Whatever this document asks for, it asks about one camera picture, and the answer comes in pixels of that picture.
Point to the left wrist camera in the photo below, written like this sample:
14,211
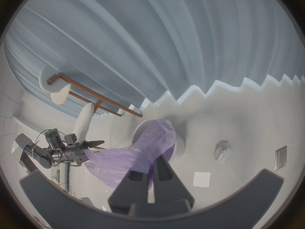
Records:
70,139

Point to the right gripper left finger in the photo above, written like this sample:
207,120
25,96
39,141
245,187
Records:
128,192

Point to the pale blue curtain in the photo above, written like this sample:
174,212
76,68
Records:
166,44

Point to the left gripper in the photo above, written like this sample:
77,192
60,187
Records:
77,155

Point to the wooden chair with white cushions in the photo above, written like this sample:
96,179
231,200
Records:
82,127

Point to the purple plastic bag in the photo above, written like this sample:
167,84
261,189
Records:
133,156

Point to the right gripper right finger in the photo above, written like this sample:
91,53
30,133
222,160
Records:
171,189

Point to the crumpled white paper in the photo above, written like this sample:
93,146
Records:
221,151

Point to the white trash bin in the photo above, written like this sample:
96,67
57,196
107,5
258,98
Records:
180,149

